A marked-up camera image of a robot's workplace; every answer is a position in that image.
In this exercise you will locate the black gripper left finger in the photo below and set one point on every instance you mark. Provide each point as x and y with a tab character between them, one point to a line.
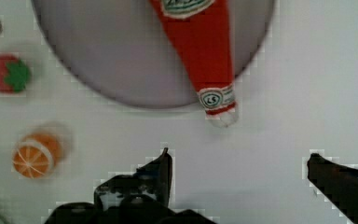
140	198

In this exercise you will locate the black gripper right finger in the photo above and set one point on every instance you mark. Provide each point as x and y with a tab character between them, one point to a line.
338	183

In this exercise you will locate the red felt ketchup bottle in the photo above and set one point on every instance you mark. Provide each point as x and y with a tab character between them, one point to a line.
199	32

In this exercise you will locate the grey round plate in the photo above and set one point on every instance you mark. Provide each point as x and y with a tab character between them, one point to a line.
119	48

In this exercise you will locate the orange felt orange slice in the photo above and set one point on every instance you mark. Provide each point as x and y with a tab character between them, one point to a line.
36	155

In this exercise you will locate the red felt strawberry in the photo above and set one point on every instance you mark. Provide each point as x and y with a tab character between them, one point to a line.
14	74

